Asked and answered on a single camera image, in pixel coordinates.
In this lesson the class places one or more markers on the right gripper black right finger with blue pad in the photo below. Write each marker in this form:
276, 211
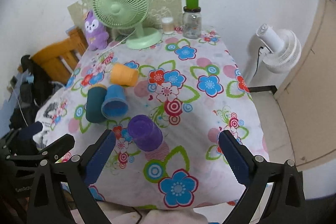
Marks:
286, 202

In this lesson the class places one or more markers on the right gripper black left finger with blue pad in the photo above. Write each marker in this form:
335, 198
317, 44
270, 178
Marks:
47, 203

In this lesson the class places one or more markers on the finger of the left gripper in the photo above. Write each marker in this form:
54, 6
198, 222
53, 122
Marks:
28, 132
57, 149

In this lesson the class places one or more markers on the purple plastic cup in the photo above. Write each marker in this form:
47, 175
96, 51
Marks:
145, 133

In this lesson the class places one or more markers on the dark teal cup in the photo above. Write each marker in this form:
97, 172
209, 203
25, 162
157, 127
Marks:
95, 98

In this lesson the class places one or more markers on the blue plastic cup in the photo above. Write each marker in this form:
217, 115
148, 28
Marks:
115, 103

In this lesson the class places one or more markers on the orange plastic cup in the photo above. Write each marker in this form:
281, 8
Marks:
123, 75

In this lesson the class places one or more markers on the green cup on jar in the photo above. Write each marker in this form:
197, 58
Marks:
192, 4

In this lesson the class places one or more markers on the pile of dark clothes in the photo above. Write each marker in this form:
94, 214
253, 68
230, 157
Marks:
29, 90

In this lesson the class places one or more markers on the orange wooden chair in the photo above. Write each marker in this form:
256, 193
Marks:
57, 61

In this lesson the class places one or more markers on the floral tablecloth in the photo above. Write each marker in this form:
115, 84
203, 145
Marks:
192, 90

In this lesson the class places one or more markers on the purple plush toy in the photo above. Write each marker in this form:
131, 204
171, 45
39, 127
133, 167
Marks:
95, 32

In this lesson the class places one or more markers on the white standing fan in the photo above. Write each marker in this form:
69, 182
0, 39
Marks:
280, 51

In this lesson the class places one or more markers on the green desk fan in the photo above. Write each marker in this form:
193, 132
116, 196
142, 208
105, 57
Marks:
128, 14

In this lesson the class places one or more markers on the cotton swab container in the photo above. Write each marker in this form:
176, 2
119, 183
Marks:
167, 25

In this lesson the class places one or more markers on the glass mason jar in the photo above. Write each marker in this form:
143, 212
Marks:
192, 22

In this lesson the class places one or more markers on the beige cartoon board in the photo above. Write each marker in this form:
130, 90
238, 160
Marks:
158, 9

